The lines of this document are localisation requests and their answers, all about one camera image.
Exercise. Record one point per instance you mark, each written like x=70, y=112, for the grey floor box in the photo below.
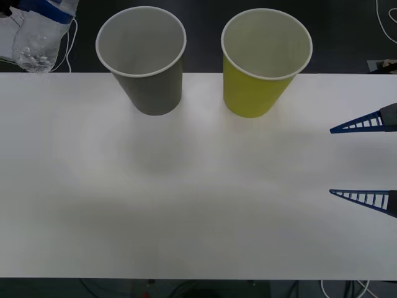
x=373, y=65

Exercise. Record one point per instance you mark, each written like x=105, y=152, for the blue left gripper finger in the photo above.
x=59, y=12
x=6, y=6

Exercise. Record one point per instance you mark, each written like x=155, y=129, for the clear bottle with green cap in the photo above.
x=37, y=46

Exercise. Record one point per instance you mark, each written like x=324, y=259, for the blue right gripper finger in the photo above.
x=392, y=201
x=389, y=118

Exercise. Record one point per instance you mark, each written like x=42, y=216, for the yellow-green plastic bin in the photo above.
x=248, y=96

